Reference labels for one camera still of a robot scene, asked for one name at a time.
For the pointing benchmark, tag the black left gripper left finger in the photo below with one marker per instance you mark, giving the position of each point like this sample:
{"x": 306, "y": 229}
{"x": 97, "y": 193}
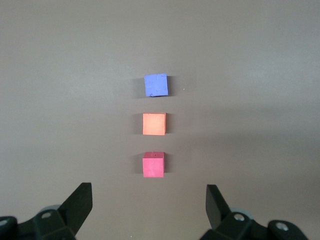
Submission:
{"x": 75, "y": 212}

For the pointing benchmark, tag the orange foam block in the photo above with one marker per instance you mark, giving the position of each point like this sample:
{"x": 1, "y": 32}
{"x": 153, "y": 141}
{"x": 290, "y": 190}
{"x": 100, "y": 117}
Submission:
{"x": 153, "y": 124}

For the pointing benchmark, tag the brown table cover cloth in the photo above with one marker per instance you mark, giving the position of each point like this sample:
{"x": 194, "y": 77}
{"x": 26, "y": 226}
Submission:
{"x": 62, "y": 100}

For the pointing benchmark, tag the purple foam block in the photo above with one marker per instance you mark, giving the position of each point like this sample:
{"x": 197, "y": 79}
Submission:
{"x": 156, "y": 85}

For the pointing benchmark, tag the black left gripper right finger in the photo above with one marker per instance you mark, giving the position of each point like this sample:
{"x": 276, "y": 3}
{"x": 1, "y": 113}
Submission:
{"x": 215, "y": 210}

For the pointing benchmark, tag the pink foam block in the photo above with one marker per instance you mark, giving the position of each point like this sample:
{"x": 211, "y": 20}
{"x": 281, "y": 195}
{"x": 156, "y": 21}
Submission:
{"x": 153, "y": 166}

